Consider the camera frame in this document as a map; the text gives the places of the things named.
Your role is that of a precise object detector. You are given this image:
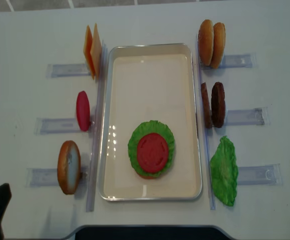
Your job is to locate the red tomato slice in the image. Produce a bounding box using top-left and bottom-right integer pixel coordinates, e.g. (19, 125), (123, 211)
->
(137, 132), (169, 174)
(76, 91), (91, 132)

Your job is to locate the clear holder for tomato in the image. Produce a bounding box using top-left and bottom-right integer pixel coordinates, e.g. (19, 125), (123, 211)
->
(34, 117), (82, 135)

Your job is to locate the green lettuce leaf on bun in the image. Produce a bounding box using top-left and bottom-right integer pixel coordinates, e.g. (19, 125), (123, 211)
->
(128, 120), (175, 176)

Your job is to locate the left orange cheese slice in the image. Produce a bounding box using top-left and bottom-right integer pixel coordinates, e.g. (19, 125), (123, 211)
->
(83, 26), (95, 79)

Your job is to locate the inner brown meat patty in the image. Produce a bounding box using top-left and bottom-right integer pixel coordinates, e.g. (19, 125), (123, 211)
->
(201, 82), (212, 129)

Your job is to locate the brown meat patty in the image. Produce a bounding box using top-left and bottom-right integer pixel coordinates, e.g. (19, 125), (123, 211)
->
(211, 82), (226, 128)
(201, 82), (212, 129)

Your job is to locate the standing green lettuce leaf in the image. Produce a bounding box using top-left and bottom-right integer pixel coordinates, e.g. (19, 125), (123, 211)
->
(210, 136), (238, 207)

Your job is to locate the outer brown meat patty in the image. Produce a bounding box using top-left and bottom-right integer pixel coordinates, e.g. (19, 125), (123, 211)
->
(211, 82), (226, 128)

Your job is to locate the clear holder for lettuce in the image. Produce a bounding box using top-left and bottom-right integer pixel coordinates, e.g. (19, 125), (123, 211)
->
(237, 164), (282, 186)

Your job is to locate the clear holder for patties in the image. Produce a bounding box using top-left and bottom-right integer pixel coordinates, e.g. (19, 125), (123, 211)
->
(224, 107), (270, 126)

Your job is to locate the clear holder for left bun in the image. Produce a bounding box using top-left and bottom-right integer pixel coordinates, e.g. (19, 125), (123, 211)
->
(25, 167), (88, 188)

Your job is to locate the bun half left rack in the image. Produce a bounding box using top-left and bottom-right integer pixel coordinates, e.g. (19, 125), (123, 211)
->
(57, 140), (81, 195)

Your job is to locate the bun half rack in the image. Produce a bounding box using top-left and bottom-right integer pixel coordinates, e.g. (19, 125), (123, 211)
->
(210, 22), (226, 69)
(198, 19), (214, 66)
(57, 140), (81, 195)

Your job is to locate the bottom bun on tray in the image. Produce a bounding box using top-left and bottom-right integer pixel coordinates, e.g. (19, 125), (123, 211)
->
(137, 173), (160, 180)

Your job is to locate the black base at table edge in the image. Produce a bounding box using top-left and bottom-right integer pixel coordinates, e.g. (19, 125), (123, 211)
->
(75, 226), (229, 240)

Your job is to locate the white rectangular tray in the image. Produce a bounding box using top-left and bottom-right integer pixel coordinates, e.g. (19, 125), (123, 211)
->
(98, 43), (202, 201)

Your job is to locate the inner bun half right rack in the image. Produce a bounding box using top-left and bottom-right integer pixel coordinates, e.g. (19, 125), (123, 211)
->
(198, 19), (214, 66)

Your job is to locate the clear holder for buns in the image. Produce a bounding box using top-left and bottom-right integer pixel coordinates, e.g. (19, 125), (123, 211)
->
(199, 52), (257, 70)

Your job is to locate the outer bun half right rack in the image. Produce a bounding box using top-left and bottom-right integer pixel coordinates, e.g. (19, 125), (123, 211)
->
(210, 22), (226, 69)

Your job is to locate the clear rail left side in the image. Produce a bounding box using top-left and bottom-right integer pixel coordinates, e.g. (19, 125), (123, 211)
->
(86, 41), (108, 212)

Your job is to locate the clear rail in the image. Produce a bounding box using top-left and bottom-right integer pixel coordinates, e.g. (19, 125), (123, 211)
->
(86, 41), (108, 212)
(196, 33), (216, 210)

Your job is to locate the clear rail right side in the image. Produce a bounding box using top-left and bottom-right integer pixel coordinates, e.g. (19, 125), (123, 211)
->
(196, 33), (216, 210)

